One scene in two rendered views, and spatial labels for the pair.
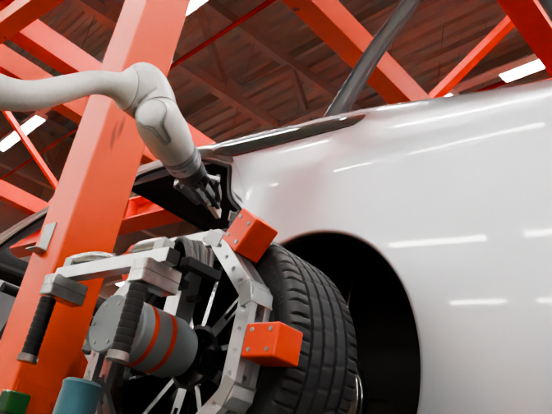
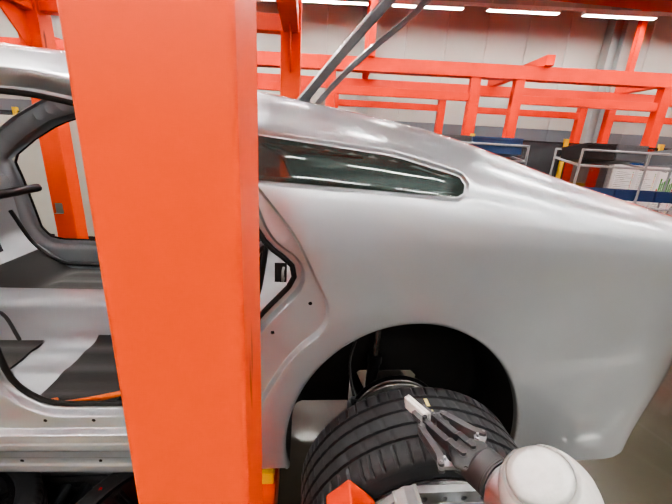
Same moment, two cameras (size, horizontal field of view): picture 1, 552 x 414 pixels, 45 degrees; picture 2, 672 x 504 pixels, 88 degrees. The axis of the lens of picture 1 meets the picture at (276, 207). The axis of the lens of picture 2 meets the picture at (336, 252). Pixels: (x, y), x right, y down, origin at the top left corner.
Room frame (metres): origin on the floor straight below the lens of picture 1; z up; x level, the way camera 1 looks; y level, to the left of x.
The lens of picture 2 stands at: (1.43, 0.78, 1.83)
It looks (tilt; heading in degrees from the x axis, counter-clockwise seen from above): 18 degrees down; 308
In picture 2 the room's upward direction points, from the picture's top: 3 degrees clockwise
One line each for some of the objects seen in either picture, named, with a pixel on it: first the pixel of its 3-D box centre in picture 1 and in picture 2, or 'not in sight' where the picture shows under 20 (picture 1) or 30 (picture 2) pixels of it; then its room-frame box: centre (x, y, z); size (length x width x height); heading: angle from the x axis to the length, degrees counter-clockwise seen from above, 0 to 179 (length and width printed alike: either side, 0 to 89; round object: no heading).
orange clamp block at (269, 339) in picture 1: (271, 344); not in sight; (1.31, -0.05, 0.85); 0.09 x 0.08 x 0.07; 44
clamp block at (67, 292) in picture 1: (64, 290); not in sight; (1.52, 0.44, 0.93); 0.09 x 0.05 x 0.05; 134
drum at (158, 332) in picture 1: (144, 338); not in sight; (1.49, 0.23, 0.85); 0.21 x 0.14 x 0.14; 134
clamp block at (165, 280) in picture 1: (154, 276); not in sight; (1.27, 0.21, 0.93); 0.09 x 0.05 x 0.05; 134
